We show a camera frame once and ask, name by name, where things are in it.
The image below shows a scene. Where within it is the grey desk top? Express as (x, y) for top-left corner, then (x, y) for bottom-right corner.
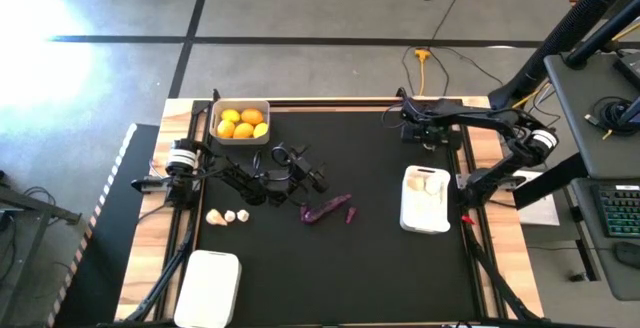
(572, 177), (640, 302)
(543, 50), (640, 179)

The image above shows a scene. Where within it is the wooden table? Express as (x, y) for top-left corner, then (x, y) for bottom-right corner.
(114, 96), (545, 322)

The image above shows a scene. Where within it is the black table mat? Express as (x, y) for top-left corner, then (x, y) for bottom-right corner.
(197, 110), (474, 325)

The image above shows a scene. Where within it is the yellow extension cord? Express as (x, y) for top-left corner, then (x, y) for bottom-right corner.
(413, 47), (432, 97)

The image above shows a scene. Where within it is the black tower fan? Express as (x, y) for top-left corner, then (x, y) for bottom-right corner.
(488, 0), (640, 122)

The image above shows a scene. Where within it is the white paper sheet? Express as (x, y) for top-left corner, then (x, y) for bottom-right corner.
(514, 170), (561, 227)

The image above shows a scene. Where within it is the coiled black desk cable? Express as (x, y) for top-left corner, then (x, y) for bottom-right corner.
(584, 96), (640, 137)

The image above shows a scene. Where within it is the black striped-edge floor mat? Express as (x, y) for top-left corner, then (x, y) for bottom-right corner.
(47, 122), (161, 328)

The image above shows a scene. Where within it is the black metal table frame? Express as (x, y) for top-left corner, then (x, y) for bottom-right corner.
(127, 87), (544, 328)

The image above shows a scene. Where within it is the large white garlic bulb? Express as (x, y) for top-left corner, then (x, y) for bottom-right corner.
(424, 175), (445, 197)

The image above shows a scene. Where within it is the black computer mouse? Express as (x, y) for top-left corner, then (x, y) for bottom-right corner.
(614, 241), (640, 269)

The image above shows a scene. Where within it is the large cream garlic bulb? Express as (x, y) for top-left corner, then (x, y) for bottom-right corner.
(205, 208), (229, 227)

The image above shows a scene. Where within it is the backlit black keyboard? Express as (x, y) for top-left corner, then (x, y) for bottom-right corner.
(594, 185), (640, 239)

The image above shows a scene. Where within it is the white plastic basket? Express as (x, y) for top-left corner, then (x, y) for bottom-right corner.
(173, 249), (243, 328)
(398, 165), (452, 235)

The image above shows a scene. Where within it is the dark metal cart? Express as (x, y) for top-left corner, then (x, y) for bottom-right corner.
(0, 167), (84, 328)

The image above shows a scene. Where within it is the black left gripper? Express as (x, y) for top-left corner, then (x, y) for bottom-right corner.
(279, 143), (331, 204)

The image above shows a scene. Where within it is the orange fruit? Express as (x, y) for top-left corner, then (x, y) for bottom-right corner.
(240, 108), (265, 127)

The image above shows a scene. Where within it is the beige plastic basket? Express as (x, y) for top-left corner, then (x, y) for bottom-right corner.
(208, 98), (272, 146)

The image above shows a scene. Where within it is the large purple eggplant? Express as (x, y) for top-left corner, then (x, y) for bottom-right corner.
(299, 193), (353, 226)

